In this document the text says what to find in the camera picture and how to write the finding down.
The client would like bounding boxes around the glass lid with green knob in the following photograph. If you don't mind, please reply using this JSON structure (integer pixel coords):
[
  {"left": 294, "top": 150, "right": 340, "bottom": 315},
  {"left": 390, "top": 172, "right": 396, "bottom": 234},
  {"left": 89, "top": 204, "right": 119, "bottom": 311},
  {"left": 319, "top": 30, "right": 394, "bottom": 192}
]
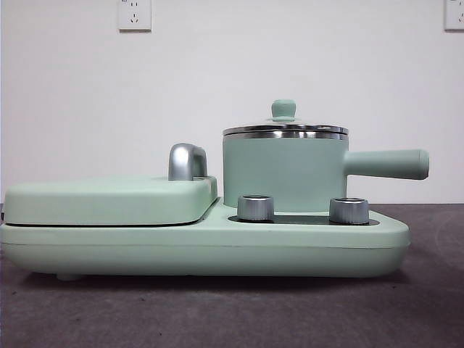
[{"left": 221, "top": 99, "right": 349, "bottom": 140}]

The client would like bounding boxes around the silver control knob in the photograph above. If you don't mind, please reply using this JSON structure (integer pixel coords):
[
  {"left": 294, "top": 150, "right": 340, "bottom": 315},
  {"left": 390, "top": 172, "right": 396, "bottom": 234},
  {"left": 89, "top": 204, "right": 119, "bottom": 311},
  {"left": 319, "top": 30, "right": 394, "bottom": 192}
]
[
  {"left": 236, "top": 194, "right": 276, "bottom": 222},
  {"left": 328, "top": 197, "right": 370, "bottom": 224}
]

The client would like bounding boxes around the mint green grill cover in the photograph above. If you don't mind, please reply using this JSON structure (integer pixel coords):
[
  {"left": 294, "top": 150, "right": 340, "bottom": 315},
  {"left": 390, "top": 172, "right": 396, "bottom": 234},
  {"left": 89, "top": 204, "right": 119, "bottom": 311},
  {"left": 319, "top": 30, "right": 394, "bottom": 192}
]
[{"left": 3, "top": 143, "right": 219, "bottom": 227}]

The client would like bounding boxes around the mint green cooker base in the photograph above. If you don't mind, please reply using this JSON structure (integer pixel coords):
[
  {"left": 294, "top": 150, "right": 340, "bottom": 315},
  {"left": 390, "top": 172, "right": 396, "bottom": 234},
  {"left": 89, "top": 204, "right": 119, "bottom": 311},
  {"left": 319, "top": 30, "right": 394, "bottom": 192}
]
[{"left": 0, "top": 197, "right": 411, "bottom": 282}]

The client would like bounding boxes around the mint green pot with handle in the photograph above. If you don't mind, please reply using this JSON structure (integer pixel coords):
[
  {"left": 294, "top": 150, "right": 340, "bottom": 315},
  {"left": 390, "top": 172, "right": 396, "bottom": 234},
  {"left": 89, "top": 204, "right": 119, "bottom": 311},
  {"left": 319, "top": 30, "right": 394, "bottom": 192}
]
[{"left": 221, "top": 127, "right": 431, "bottom": 215}]

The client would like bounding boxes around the white wall socket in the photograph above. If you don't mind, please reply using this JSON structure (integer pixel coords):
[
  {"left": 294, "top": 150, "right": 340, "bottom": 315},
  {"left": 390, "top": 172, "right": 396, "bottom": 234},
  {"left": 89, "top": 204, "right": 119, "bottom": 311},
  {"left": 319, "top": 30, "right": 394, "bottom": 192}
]
[
  {"left": 444, "top": 0, "right": 464, "bottom": 32},
  {"left": 118, "top": 0, "right": 152, "bottom": 33}
]

